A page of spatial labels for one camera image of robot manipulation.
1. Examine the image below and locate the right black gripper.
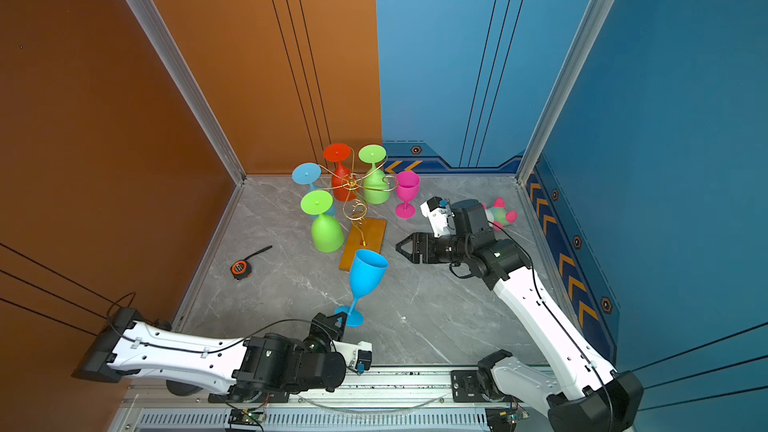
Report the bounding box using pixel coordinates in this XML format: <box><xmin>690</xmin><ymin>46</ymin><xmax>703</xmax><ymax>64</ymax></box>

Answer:
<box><xmin>395</xmin><ymin>232</ymin><xmax>473</xmax><ymax>265</ymax></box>

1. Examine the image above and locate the pink wine glass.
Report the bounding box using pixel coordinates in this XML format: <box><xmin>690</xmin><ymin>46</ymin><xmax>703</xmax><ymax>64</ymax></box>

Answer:
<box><xmin>395</xmin><ymin>170</ymin><xmax>420</xmax><ymax>219</ymax></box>

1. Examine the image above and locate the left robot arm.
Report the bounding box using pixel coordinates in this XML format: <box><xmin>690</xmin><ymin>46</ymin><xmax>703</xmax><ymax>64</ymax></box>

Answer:
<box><xmin>72</xmin><ymin>307</ymin><xmax>371</xmax><ymax>402</ymax></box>

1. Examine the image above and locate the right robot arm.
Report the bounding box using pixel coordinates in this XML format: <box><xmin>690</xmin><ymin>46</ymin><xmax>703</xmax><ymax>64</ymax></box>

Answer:
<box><xmin>395</xmin><ymin>197</ymin><xmax>644</xmax><ymax>431</ymax></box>

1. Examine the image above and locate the wooden rack base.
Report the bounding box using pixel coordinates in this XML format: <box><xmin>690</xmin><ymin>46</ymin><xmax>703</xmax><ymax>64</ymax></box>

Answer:
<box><xmin>339</xmin><ymin>218</ymin><xmax>387</xmax><ymax>271</ymax></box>

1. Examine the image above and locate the back green wine glass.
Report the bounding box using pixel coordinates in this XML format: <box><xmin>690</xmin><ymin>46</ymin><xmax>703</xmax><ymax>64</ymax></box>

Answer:
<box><xmin>358</xmin><ymin>144</ymin><xmax>390</xmax><ymax>205</ymax></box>

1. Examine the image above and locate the green wine glass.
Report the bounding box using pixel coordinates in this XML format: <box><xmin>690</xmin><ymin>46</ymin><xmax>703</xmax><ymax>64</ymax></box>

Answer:
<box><xmin>301</xmin><ymin>189</ymin><xmax>344</xmax><ymax>253</ymax></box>
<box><xmin>358</xmin><ymin>144</ymin><xmax>390</xmax><ymax>205</ymax></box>

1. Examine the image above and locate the front green wine glass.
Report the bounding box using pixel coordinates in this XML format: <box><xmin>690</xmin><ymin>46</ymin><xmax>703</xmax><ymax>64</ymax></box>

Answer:
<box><xmin>301</xmin><ymin>189</ymin><xmax>344</xmax><ymax>253</ymax></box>

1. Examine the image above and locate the red wine glass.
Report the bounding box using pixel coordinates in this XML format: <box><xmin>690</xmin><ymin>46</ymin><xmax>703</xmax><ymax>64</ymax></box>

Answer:
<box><xmin>323</xmin><ymin>143</ymin><xmax>356</xmax><ymax>203</ymax></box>

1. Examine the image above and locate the light blue wine glass left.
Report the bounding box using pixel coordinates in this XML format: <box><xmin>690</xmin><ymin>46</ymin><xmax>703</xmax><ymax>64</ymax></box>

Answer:
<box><xmin>292</xmin><ymin>162</ymin><xmax>323</xmax><ymax>217</ymax></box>

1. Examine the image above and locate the white pink plush toy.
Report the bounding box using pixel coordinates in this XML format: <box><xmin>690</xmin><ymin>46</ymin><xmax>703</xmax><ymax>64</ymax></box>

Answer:
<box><xmin>483</xmin><ymin>197</ymin><xmax>518</xmax><ymax>230</ymax></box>

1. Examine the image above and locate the orange black tape measure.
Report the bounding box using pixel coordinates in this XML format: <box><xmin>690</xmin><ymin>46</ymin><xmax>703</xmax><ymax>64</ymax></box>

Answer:
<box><xmin>229</xmin><ymin>245</ymin><xmax>273</xmax><ymax>280</ymax></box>

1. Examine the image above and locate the left circuit board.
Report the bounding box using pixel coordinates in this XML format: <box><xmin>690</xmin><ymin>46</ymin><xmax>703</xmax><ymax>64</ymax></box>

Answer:
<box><xmin>225</xmin><ymin>408</ymin><xmax>265</xmax><ymax>432</ymax></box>

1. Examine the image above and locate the circuit board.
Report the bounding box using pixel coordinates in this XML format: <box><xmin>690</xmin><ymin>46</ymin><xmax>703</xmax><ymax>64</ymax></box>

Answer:
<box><xmin>485</xmin><ymin>408</ymin><xmax>530</xmax><ymax>432</ymax></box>
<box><xmin>225</xmin><ymin>408</ymin><xmax>265</xmax><ymax>432</ymax></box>

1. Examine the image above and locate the right circuit board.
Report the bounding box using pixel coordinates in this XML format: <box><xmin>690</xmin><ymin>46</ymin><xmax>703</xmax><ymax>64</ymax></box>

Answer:
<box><xmin>485</xmin><ymin>408</ymin><xmax>530</xmax><ymax>432</ymax></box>

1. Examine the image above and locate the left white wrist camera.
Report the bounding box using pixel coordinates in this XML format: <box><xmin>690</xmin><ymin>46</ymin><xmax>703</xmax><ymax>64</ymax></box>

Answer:
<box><xmin>332</xmin><ymin>341</ymin><xmax>373</xmax><ymax>375</ymax></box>

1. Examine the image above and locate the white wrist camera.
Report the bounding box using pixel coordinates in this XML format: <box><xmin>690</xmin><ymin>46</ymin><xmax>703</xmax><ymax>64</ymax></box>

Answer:
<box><xmin>332</xmin><ymin>341</ymin><xmax>373</xmax><ymax>375</ymax></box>
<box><xmin>420</xmin><ymin>196</ymin><xmax>456</xmax><ymax>238</ymax></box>

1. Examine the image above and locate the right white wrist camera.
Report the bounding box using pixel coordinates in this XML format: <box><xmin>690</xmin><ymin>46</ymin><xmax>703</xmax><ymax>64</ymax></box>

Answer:
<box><xmin>420</xmin><ymin>196</ymin><xmax>456</xmax><ymax>238</ymax></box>

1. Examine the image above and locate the gold wire glass rack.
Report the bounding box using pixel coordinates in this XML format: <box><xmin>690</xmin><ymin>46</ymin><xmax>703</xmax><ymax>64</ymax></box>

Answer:
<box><xmin>321</xmin><ymin>146</ymin><xmax>397</xmax><ymax>226</ymax></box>

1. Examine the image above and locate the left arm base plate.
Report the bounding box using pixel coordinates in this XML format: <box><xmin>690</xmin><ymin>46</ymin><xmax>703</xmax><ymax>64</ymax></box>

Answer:
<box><xmin>207</xmin><ymin>380</ymin><xmax>290</xmax><ymax>407</ymax></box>

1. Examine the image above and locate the aluminium front rail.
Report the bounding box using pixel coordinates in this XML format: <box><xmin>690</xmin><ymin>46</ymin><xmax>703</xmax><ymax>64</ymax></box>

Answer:
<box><xmin>109</xmin><ymin>366</ymin><xmax>551</xmax><ymax>431</ymax></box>

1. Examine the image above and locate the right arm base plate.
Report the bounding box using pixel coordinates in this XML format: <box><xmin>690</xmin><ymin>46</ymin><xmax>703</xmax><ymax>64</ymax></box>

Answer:
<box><xmin>449</xmin><ymin>369</ymin><xmax>519</xmax><ymax>405</ymax></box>

